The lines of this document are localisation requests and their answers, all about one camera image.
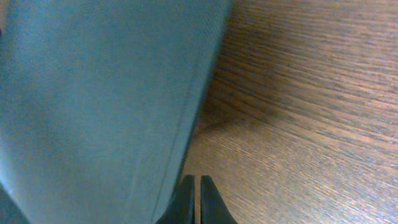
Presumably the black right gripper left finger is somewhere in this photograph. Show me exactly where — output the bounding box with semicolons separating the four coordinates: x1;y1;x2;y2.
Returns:
156;175;195;224

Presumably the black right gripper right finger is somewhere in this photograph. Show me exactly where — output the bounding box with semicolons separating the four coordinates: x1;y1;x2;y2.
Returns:
200;175;238;224

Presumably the black box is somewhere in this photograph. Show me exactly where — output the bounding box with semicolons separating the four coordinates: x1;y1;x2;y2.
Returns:
1;0;233;223

